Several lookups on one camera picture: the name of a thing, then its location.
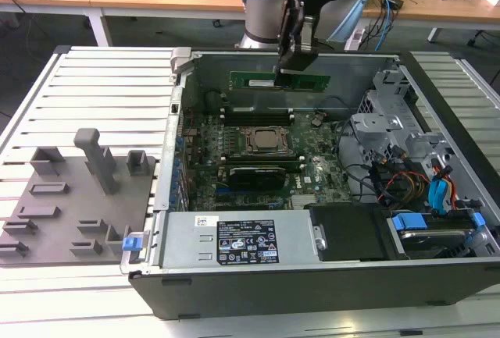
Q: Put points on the green motherboard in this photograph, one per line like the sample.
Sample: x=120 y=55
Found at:
x=312 y=158

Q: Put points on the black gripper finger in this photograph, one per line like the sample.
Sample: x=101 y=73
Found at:
x=291 y=41

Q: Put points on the silver metal drive cage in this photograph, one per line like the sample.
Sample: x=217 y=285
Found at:
x=375 y=127

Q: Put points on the CPU socket metal frame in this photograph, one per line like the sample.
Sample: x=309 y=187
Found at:
x=288 y=147

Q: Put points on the grey power supply black label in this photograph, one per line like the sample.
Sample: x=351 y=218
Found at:
x=187 y=244

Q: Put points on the black graphics card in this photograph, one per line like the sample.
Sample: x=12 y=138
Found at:
x=256 y=178

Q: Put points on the black RAM slot bank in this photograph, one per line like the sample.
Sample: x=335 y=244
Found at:
x=258 y=119
x=261 y=158

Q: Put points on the grey parts rack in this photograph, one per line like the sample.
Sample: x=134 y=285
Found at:
x=78 y=205

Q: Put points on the blue case latch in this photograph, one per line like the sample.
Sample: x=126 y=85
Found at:
x=131 y=244

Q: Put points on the CPU copper coloured top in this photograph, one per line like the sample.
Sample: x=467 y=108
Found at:
x=267 y=138

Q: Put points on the small black adapter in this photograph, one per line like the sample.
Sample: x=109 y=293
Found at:
x=396 y=2

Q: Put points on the black plastic shroud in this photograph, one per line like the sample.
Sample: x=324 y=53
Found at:
x=347 y=232

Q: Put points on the silver coin battery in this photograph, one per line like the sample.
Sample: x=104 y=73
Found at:
x=316 y=122

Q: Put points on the silver chipset heatsink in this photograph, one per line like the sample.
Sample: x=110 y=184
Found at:
x=304 y=202

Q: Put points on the black open PC case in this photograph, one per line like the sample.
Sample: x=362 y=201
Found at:
x=273 y=291

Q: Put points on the white power strip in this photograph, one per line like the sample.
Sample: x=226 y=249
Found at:
x=354 y=39

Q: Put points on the green RAM stick white sticker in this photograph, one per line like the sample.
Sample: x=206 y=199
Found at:
x=244 y=109
x=312 y=82

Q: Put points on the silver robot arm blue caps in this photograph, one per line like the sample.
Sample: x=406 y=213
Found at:
x=261 y=14

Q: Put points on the hard disk blue carrier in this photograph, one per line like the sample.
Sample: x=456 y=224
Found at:
x=429 y=237

